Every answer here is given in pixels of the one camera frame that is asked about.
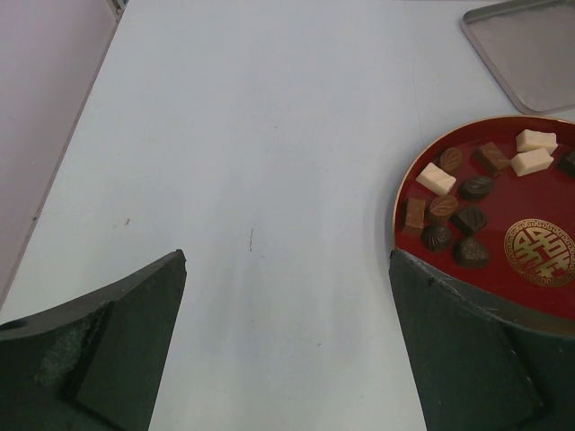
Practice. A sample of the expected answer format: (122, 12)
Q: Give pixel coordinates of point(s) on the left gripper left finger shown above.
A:
(95, 362)

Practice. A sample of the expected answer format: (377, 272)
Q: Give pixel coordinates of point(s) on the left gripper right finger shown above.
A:
(481, 362)

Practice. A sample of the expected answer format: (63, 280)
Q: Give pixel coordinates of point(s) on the brown chocolate piece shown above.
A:
(413, 217)

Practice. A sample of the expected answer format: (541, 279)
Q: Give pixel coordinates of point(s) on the dark leaf chocolate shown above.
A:
(476, 188)

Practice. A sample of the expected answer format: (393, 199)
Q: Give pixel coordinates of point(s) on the white rectangular chocolate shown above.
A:
(531, 162)

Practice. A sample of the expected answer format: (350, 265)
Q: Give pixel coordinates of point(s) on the dark heart chocolate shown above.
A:
(470, 253)

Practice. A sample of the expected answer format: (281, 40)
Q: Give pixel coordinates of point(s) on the red round plate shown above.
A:
(530, 232)

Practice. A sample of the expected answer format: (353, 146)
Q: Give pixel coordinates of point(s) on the brown leaf chocolate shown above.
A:
(450, 160)

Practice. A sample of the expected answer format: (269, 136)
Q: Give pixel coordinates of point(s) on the white ridged chocolate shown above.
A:
(436, 180)

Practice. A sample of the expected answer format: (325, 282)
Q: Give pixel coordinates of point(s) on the metal tin lid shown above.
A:
(528, 46)

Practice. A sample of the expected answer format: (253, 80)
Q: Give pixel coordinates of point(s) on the dark square chocolate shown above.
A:
(469, 220)

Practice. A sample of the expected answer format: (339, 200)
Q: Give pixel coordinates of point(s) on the white square chocolate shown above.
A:
(530, 140)

